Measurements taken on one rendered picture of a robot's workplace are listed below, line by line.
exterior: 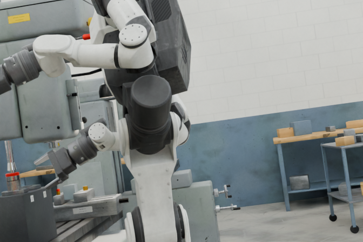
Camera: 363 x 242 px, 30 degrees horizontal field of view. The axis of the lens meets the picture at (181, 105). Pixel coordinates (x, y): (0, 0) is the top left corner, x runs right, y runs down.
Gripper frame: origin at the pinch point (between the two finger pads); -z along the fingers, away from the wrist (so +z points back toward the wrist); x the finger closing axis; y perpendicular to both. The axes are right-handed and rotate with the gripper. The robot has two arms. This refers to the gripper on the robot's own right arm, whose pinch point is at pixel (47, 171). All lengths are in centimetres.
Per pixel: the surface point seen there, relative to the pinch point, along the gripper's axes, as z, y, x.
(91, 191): -1, -56, 11
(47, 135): 0.0, -22.4, 26.1
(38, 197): -6.7, 0.6, -7.0
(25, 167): -191, -616, 353
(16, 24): 13, -1, 64
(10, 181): -10.4, 9.6, -0.8
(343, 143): 160, -429, 85
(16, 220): -14.3, 8.0, -13.9
